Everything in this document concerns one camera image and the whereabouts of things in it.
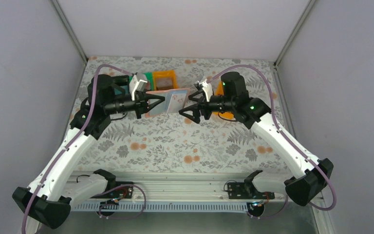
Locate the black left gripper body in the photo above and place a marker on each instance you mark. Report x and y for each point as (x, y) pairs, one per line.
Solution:
(143, 105)

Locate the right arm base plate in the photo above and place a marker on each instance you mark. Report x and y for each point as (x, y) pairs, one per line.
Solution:
(240, 191)

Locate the yellow storage bin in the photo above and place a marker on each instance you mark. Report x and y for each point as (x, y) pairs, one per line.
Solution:
(164, 80)

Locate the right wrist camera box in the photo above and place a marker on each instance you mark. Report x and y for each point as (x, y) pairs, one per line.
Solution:
(205, 88)

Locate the aluminium mounting rail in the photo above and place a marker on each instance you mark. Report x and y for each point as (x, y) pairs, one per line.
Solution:
(174, 192)

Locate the floral tablecloth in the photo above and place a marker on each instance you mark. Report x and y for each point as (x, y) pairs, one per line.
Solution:
(170, 143)

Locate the orange storage bin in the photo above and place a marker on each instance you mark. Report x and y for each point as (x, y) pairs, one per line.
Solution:
(224, 111)

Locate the white floral credit card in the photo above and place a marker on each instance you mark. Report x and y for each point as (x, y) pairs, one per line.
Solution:
(176, 100)

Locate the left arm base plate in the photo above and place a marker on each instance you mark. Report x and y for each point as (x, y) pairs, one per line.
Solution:
(120, 193)

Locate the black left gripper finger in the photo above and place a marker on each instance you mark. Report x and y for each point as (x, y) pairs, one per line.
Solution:
(153, 98)
(158, 109)

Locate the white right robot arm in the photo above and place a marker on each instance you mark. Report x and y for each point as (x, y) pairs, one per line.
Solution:
(308, 175)

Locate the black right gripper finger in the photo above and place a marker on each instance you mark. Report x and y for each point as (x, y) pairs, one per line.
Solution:
(197, 96)
(191, 112)

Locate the black storage bin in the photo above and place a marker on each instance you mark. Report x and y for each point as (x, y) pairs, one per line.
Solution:
(121, 84)

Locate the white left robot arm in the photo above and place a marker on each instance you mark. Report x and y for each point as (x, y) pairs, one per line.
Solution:
(46, 198)

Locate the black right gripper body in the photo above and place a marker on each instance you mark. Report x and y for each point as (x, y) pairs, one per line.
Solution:
(200, 107)

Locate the green storage bin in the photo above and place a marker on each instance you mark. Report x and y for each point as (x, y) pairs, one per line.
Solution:
(150, 82)

